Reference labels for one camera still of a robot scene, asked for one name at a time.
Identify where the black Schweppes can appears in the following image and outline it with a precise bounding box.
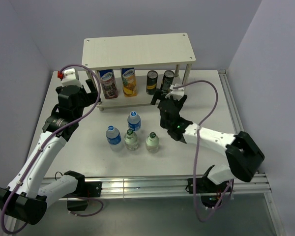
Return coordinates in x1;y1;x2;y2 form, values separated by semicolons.
160;70;175;92
146;70;158;95

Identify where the green-cap glass bottle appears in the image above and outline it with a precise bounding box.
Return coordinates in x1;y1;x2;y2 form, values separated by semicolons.
124;129;139;151
146;132;159;153

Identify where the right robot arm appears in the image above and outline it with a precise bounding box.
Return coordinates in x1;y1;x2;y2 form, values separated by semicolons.
151;89;265;192

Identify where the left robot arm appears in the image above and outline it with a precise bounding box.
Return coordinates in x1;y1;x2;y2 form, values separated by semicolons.
0;79;99;225

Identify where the white two-tier shelf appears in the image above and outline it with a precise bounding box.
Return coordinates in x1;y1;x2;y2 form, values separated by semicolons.
82;32;196;111

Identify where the grape juice carton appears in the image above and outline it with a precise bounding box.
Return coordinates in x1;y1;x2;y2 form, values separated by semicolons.
98;69;118;99

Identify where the pineapple juice carton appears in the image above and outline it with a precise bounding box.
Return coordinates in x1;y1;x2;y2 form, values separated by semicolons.
120;68;138;97

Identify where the rear Pocari water bottle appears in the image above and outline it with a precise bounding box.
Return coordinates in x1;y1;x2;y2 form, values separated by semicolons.
127;111;141;132

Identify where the pocari water bottle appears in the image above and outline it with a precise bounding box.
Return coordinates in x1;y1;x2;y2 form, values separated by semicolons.
127;111;141;132
106;125;123;152

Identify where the front Pocari water bottle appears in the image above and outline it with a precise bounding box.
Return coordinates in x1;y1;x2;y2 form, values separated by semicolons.
106;125;123;152

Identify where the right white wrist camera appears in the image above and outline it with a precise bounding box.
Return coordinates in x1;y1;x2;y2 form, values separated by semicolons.
165;84;185;101

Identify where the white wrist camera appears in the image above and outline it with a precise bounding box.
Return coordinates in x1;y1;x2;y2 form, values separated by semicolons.
57;68;82;88
165;84;185;101

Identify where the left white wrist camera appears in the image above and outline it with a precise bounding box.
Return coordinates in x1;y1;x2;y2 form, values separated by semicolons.
57;68;82;88

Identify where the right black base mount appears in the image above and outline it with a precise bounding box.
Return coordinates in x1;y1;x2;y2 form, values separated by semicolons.
196;177;234;208

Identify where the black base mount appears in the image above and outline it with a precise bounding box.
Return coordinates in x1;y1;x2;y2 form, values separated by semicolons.
66;181;102;212
196;177;234;208

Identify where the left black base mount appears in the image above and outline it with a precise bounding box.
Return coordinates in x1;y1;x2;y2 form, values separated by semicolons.
66;181;102;212

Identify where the aluminium front rail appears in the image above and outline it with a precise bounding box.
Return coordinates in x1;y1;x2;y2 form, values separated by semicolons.
39;173;272;200

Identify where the aluminium rail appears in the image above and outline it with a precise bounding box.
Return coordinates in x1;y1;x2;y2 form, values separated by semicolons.
39;173;272;200
218;70;264;181

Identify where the aluminium right side rail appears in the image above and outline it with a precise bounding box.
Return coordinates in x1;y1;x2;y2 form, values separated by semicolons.
218;70;264;181

